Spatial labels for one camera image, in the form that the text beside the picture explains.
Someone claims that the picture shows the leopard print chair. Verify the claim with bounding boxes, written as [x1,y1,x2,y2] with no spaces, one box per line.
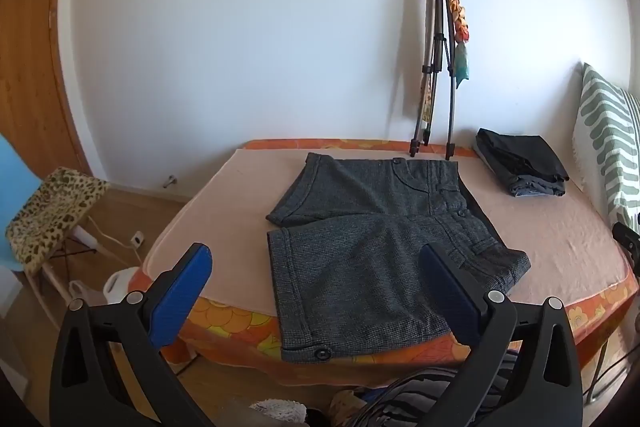
[4,166,130,323]

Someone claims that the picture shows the orange floral cloth strip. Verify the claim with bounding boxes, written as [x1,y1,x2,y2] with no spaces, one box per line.
[419,74,434,134]

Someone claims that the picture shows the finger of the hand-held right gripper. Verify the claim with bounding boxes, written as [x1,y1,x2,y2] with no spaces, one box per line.
[612,222,640,269]

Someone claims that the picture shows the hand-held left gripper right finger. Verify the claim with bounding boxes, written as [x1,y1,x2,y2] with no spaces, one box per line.
[417,243,585,427]

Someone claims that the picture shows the black folded pants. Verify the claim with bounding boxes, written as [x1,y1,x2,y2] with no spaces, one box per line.
[473,127,570,188]

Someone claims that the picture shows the green white striped pillow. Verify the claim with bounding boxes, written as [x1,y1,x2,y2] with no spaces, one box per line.
[571,62,640,235]

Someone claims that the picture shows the grey metal tripod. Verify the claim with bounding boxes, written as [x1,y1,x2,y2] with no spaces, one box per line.
[409,0,459,160]

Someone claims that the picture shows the folded blue jeans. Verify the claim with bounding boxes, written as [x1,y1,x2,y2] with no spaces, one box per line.
[506,179,567,198]

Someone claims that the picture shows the white cable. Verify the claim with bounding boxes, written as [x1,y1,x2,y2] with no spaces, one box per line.
[74,216,137,254]

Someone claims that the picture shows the black white striped cloth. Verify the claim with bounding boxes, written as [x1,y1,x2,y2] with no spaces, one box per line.
[357,351,522,427]

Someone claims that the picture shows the pink towel sheet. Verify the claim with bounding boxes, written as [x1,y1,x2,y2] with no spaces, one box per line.
[142,148,632,324]

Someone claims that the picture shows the wooden door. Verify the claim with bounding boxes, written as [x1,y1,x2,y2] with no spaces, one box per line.
[0,0,94,178]

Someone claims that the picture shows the teal hanging cloth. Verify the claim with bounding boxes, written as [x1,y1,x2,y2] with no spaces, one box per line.
[451,42,472,84]

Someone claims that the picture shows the metal chair frame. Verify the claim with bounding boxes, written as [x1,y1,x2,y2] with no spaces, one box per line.
[584,326,640,404]

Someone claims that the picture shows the orange flower garland scarf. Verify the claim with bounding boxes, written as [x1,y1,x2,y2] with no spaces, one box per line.
[446,0,472,44]

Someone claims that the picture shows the blue chair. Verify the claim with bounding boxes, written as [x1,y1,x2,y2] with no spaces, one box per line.
[0,134,44,274]

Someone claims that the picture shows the white plastic jug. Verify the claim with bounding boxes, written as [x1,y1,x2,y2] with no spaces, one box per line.
[69,265,144,306]

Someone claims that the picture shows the orange floral mattress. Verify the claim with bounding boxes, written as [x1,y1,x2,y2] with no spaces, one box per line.
[142,137,640,389]

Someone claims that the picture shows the grey tweed short pants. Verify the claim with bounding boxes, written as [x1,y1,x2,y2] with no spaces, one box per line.
[265,152,532,364]

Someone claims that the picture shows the white fluffy cloth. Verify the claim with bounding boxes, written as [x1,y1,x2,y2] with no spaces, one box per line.
[248,399,307,426]

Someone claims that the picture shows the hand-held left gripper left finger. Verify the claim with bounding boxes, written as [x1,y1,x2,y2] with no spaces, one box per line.
[48,243,216,427]

